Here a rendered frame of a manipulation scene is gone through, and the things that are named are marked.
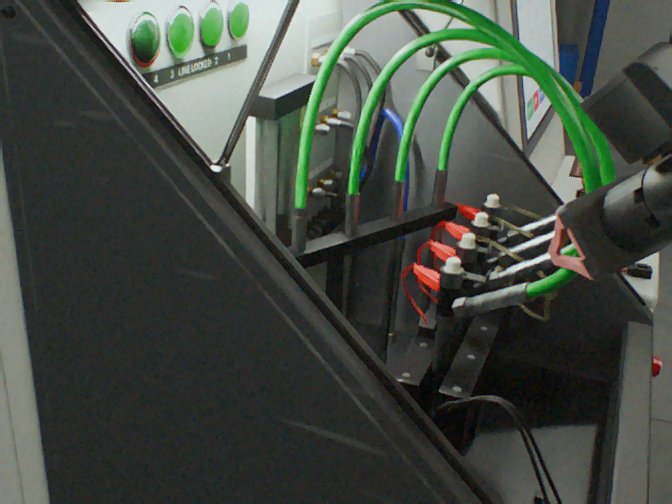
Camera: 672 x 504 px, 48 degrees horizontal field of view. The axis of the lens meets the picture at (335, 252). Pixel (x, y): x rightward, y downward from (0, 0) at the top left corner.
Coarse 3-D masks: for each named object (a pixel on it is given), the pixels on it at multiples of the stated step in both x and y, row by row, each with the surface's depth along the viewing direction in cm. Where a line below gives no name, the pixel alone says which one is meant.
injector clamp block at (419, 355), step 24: (504, 312) 109; (480, 336) 102; (504, 336) 116; (408, 360) 96; (432, 360) 96; (456, 360) 97; (480, 360) 97; (408, 384) 91; (456, 384) 92; (480, 384) 98; (456, 408) 90; (480, 408) 104; (456, 432) 91
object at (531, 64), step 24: (384, 0) 75; (408, 0) 73; (432, 0) 71; (360, 24) 78; (480, 24) 68; (336, 48) 81; (504, 48) 67; (528, 72) 66; (312, 96) 86; (552, 96) 65; (312, 120) 87; (576, 120) 64; (576, 144) 64; (528, 288) 72; (552, 288) 70
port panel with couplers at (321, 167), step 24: (312, 24) 104; (336, 24) 112; (312, 48) 106; (312, 72) 108; (336, 72) 116; (336, 96) 119; (336, 120) 114; (312, 144) 113; (312, 168) 115; (312, 192) 115
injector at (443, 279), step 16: (448, 272) 88; (464, 272) 89; (448, 288) 89; (448, 304) 89; (448, 320) 90; (464, 320) 91; (448, 336) 92; (432, 368) 95; (432, 384) 95; (432, 400) 96
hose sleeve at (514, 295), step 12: (504, 288) 75; (516, 288) 73; (468, 300) 78; (480, 300) 76; (492, 300) 75; (504, 300) 74; (516, 300) 73; (528, 300) 72; (468, 312) 78; (480, 312) 77
